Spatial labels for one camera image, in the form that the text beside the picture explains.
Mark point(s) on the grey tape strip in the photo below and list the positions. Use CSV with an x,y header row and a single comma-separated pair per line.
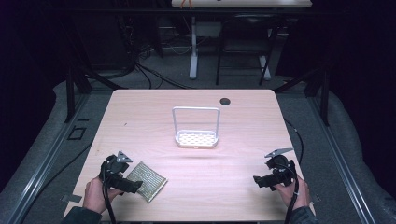
x,y
71,198

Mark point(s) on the person's right hand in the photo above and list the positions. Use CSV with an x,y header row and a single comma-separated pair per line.
x,y
294,193

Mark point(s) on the black metal stand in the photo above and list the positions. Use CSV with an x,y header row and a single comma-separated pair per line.
x,y
322,90
74,84

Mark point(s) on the white desk with white legs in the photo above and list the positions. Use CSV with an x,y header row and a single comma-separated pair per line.
x,y
241,3

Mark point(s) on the black metal chair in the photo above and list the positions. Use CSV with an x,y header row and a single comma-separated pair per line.
x,y
246,46

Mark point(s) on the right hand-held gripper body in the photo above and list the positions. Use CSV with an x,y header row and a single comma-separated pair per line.
x,y
280,169

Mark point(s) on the person's left hand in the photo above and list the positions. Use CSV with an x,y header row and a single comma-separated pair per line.
x,y
95,194

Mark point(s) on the aluminium floor rail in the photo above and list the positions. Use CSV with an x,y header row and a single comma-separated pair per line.
x,y
40,168
342,168

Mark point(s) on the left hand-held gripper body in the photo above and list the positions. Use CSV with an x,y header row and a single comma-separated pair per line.
x,y
112,166

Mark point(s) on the white rack with perforated base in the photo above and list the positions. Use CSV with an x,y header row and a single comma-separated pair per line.
x,y
196,139

